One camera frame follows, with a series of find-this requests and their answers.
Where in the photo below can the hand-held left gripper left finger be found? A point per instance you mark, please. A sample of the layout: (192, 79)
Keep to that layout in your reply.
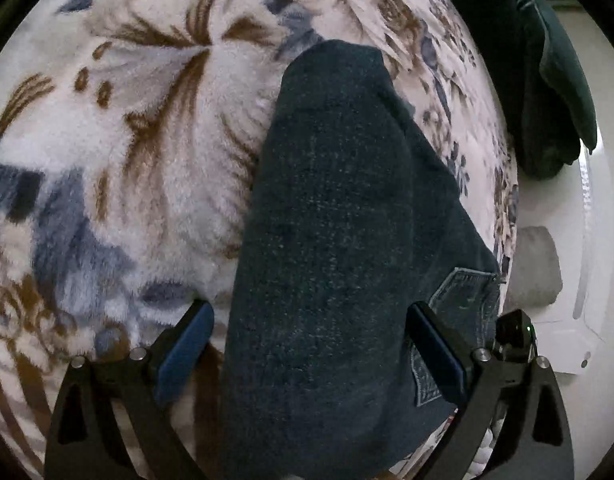
(184, 355)

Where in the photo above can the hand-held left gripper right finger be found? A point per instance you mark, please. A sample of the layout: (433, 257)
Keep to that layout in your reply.
(437, 355)

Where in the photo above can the dark blue jeans pants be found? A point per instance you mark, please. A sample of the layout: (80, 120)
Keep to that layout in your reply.
(327, 260)

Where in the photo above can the grey cloth piece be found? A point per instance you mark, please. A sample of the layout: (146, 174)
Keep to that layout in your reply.
(534, 265)

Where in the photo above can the red checked bedsheet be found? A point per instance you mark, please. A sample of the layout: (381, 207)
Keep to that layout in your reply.
(424, 457)

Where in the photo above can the floral fleece blanket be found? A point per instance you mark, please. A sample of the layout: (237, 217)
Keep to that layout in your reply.
(137, 160)

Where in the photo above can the dark green plush blanket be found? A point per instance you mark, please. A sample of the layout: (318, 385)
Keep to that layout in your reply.
(487, 60)

